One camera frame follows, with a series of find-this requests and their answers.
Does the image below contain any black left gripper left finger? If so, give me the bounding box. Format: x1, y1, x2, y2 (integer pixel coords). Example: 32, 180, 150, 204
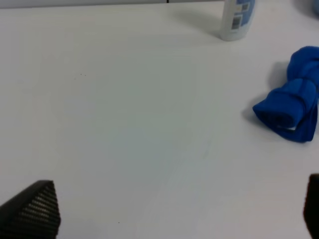
0, 180, 61, 239

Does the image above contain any white blue shampoo bottle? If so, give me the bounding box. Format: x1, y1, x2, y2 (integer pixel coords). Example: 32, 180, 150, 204
220, 0, 256, 41

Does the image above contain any blue rolled cloth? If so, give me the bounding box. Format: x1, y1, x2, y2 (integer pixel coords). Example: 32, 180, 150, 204
252, 46, 319, 143

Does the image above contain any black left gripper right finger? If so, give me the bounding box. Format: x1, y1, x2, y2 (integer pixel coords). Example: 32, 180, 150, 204
303, 173, 319, 239

